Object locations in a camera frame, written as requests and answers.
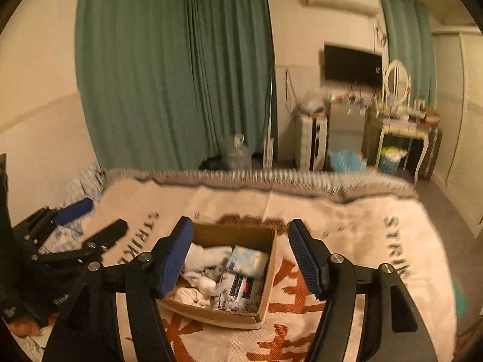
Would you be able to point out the person's left hand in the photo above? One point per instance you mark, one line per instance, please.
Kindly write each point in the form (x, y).
(24, 326)

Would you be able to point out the white drawer unit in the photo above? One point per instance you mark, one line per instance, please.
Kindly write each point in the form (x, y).
(311, 143)

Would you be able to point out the white cloth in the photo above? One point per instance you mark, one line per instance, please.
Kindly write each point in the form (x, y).
(188, 295)

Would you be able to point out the floral tissue pack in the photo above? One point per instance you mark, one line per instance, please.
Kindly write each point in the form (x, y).
(239, 290)

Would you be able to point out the clear plastic bag on drawers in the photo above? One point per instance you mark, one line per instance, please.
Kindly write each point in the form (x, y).
(315, 101)

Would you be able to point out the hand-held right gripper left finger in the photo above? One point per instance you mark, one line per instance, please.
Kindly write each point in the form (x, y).
(175, 266)

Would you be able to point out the dark suitcase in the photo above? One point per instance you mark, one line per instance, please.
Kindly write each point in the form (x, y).
(432, 154)

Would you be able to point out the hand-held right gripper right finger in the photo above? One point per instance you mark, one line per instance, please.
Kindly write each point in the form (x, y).
(307, 264)

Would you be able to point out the green curtain beside wardrobe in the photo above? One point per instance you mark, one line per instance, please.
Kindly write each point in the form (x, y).
(407, 34)

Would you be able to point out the white sock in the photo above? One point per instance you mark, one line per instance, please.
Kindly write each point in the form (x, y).
(205, 262)

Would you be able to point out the blue plastic bag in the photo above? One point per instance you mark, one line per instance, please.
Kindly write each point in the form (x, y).
(347, 161)

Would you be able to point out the brown cardboard box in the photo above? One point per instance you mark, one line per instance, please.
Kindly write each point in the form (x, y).
(226, 315)

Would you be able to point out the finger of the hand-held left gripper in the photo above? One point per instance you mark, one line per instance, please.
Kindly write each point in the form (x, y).
(107, 235)
(75, 211)

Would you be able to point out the clear plastic bag on floor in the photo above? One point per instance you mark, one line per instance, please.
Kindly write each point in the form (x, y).
(237, 154)

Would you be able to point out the black wall television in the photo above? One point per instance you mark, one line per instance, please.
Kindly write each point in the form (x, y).
(353, 65)

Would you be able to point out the trash bin with bag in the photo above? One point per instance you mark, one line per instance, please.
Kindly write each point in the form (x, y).
(391, 160)

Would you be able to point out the white louvered wardrobe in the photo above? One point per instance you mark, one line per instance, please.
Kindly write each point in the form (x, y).
(464, 120)

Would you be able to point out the small blue-white tissue packet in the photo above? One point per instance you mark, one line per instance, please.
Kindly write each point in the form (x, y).
(247, 261)

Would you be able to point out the narrow green curtain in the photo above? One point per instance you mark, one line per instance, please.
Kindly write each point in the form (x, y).
(230, 68)

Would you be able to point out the white dressing table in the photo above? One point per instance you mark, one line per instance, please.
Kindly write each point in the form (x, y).
(400, 128)

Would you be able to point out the cream printed blanket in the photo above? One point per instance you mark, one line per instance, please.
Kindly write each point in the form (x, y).
(358, 233)

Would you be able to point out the white oval vanity mirror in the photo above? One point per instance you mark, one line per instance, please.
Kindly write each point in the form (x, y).
(396, 83)

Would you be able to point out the wide green curtain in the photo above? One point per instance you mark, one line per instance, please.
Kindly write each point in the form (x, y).
(132, 71)

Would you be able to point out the grey mini fridge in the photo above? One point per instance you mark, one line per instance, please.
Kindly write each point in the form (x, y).
(345, 128)

